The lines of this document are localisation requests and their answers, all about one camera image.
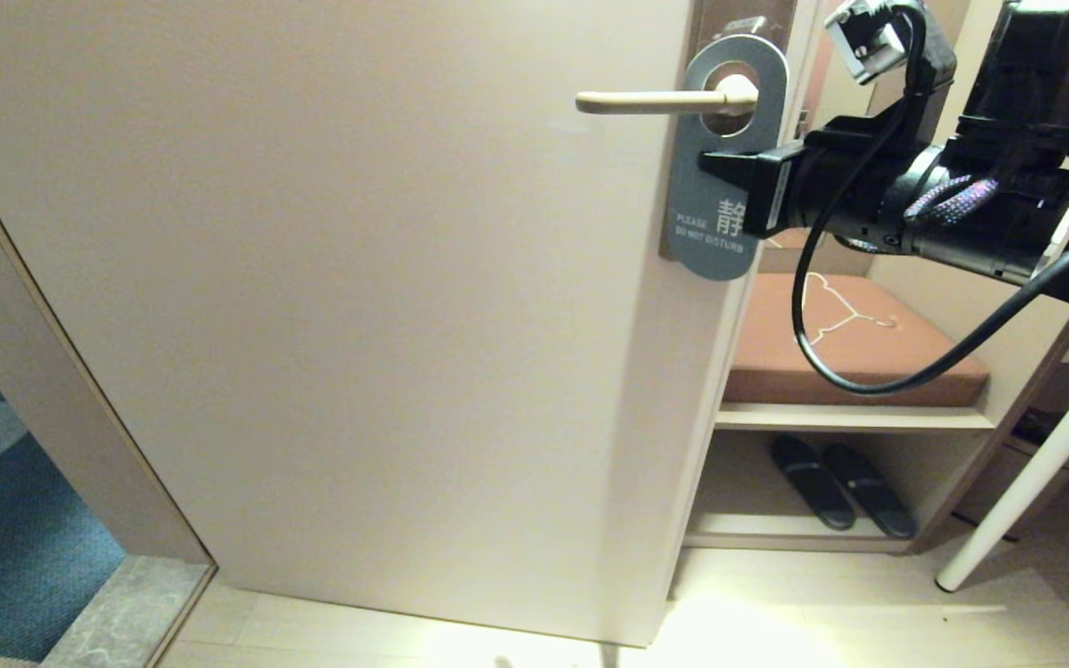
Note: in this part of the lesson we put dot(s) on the grey do-not-disturb door sign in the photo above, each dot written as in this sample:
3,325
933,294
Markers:
706,250

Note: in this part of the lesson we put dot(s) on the white table leg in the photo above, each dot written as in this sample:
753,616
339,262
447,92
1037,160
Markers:
1026,482

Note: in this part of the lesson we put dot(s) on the black slipper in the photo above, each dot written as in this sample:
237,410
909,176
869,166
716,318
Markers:
869,492
813,487

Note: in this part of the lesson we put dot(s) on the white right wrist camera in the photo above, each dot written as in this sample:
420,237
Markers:
869,42

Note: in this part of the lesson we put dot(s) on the black right camera bracket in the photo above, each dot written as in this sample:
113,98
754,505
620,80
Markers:
924,83

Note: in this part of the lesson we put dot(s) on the grey marble threshold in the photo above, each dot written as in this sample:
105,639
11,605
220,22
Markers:
126,612

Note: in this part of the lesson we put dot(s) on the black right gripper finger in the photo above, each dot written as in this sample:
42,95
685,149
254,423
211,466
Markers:
734,167

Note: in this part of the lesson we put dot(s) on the blue carpet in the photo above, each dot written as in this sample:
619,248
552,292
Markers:
6,557

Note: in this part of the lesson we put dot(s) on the beige door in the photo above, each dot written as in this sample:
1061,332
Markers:
312,278

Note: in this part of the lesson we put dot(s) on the wall mirror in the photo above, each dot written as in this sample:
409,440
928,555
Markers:
831,102

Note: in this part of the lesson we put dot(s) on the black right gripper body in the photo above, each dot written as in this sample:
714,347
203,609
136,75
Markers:
776,190

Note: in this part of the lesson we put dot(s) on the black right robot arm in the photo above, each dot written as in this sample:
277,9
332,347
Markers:
1026,93

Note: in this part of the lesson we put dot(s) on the brown seat cushion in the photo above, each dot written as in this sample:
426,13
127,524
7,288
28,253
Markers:
869,315

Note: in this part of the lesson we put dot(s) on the brown mirror frame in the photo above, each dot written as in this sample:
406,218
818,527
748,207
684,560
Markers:
961,19

